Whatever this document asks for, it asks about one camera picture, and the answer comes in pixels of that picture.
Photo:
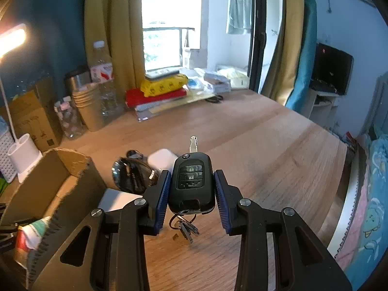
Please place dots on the clear plastic folder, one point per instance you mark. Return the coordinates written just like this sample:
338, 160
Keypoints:
169, 106

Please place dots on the white charger block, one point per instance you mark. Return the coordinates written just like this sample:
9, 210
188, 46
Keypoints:
118, 200

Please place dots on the white desk lamp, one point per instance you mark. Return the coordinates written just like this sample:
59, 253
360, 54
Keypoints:
24, 157

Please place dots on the white earbuds case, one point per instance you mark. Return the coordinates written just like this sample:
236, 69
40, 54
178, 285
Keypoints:
162, 159

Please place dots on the small white grey device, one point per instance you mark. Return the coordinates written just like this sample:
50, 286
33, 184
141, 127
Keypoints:
162, 74

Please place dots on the dark sliding door frame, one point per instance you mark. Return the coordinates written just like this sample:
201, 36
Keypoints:
258, 30

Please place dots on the red book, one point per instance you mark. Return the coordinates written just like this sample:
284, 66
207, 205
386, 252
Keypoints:
142, 97

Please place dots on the black monitor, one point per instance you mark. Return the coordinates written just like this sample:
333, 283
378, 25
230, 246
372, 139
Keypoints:
332, 66

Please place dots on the pile of white boxes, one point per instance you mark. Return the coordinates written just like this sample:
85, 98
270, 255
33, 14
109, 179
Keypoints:
221, 78

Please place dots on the white computer desk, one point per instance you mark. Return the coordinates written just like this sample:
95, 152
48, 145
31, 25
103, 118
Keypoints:
321, 106

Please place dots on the glass jar with printed pattern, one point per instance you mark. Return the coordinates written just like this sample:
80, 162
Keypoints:
69, 121

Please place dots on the stack of brown paper cups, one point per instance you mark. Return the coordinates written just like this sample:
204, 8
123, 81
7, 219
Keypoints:
91, 109

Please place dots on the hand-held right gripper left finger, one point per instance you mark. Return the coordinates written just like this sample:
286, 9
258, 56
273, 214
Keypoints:
162, 201

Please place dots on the brown printed lamp carton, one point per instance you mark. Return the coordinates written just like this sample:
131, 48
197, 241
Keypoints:
33, 118

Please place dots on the grey bed headboard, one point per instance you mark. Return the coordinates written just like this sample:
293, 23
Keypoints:
377, 103

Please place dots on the stainless steel thermos mug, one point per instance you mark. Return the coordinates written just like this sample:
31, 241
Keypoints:
77, 78

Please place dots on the teal curtain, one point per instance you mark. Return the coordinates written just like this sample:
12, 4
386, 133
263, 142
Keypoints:
51, 15
306, 51

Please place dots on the cardboard box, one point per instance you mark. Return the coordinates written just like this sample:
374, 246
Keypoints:
75, 188

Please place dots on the white plastic basket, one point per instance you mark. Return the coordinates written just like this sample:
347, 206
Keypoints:
5, 154

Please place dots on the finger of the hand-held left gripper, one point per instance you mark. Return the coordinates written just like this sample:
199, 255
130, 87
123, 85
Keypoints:
7, 236

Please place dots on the hanging light blue garment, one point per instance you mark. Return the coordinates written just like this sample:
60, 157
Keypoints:
239, 6

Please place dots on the black scissors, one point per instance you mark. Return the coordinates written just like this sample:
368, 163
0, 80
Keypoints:
214, 98

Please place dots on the yellow packet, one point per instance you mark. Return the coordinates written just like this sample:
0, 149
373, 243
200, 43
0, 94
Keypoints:
165, 85

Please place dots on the clear plastic water bottle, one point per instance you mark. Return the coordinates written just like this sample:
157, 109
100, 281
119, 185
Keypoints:
104, 75

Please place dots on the blue printed blanket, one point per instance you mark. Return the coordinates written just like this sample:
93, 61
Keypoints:
369, 203

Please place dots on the black car key with keyring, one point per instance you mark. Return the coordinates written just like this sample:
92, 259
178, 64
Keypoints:
191, 185

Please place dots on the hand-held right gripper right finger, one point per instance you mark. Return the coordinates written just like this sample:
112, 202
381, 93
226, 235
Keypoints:
222, 201

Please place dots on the yellow curtain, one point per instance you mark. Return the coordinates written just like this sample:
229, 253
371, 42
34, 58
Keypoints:
288, 36
118, 21

